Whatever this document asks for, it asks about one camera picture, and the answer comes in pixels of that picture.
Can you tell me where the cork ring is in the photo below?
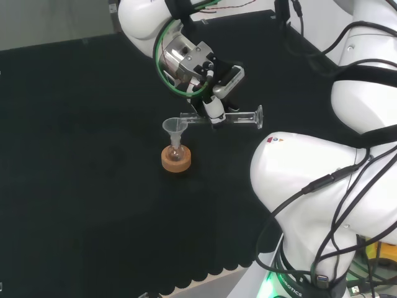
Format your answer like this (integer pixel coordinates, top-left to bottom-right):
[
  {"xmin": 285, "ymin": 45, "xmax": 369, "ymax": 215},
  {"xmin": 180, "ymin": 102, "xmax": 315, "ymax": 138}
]
[{"xmin": 160, "ymin": 145, "xmax": 192, "ymax": 173}]

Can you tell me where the black USB cable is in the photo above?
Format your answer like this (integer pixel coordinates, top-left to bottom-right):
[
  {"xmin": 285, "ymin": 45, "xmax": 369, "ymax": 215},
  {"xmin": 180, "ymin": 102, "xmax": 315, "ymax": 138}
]
[{"xmin": 256, "ymin": 148, "xmax": 373, "ymax": 271}]

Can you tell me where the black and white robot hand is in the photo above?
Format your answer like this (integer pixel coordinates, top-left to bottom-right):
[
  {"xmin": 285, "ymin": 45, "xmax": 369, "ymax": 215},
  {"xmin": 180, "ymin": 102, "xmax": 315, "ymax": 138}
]
[{"xmin": 187, "ymin": 93, "xmax": 240, "ymax": 131}]

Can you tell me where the clear glass graduated cylinder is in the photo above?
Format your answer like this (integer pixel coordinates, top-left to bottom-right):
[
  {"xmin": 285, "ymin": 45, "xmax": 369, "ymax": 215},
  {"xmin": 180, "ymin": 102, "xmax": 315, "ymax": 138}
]
[{"xmin": 179, "ymin": 104, "xmax": 264, "ymax": 130}]

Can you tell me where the black bench cloth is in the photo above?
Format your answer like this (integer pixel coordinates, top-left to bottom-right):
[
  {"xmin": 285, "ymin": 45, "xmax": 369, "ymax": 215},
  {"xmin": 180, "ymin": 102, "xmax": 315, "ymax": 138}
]
[{"xmin": 0, "ymin": 9, "xmax": 345, "ymax": 296}]

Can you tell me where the glass round-bottom flask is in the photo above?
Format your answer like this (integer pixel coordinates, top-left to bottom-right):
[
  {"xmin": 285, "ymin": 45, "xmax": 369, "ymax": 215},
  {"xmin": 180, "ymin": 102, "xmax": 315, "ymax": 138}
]
[{"xmin": 167, "ymin": 143, "xmax": 186, "ymax": 163}]

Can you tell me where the clear plastic funnel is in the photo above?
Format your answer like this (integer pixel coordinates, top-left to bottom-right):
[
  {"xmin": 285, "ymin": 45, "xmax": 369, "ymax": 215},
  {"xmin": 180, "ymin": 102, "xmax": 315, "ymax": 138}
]
[{"xmin": 161, "ymin": 117, "xmax": 188, "ymax": 147}]

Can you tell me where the grey metal cabinet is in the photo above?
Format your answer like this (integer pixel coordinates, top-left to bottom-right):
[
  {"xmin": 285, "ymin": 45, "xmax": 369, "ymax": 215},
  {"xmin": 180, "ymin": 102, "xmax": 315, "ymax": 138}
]
[{"xmin": 0, "ymin": 0, "xmax": 122, "ymax": 51}]

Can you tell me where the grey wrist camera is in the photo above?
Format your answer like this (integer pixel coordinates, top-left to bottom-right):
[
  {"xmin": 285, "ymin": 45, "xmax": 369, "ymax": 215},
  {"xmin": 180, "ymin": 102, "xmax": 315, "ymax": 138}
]
[{"xmin": 212, "ymin": 65, "xmax": 246, "ymax": 99}]

